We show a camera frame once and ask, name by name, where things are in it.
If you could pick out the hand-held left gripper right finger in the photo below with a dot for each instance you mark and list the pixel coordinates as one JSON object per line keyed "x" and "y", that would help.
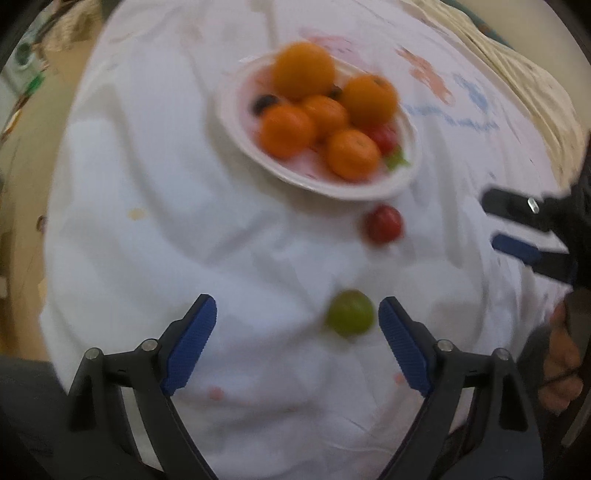
{"x": 406, "y": 344}

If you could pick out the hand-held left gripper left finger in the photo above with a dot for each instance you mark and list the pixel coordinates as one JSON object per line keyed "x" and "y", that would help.
{"x": 191, "y": 344}

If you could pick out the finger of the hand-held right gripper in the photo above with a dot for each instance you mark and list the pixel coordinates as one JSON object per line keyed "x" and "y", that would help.
{"x": 517, "y": 249}
{"x": 508, "y": 203}

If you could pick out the green grape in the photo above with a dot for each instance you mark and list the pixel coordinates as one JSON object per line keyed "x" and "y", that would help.
{"x": 351, "y": 314}

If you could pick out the red cherry tomato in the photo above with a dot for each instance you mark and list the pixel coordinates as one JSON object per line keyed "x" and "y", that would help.
{"x": 384, "y": 137}
{"x": 383, "y": 224}

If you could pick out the small mandarin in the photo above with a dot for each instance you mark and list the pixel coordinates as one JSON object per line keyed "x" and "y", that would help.
{"x": 287, "y": 131}
{"x": 325, "y": 113}
{"x": 353, "y": 153}

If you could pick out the large orange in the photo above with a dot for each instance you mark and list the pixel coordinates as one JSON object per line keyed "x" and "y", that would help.
{"x": 369, "y": 101}
{"x": 302, "y": 69}

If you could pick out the pink strawberry-pattern plate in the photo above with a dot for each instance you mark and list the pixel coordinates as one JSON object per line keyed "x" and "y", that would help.
{"x": 235, "y": 108}

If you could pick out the dark grape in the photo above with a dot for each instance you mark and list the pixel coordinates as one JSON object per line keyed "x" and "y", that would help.
{"x": 334, "y": 92}
{"x": 265, "y": 104}

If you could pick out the person's right hand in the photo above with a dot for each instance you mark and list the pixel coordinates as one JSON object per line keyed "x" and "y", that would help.
{"x": 561, "y": 364}

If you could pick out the beige patterned cloth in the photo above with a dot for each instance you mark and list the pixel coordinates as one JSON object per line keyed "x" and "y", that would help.
{"x": 531, "y": 78}

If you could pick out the white printed cloth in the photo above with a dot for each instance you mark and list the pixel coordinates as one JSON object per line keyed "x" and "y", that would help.
{"x": 161, "y": 207}

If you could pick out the green item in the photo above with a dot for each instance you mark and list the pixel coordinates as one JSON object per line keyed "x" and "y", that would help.
{"x": 36, "y": 84}

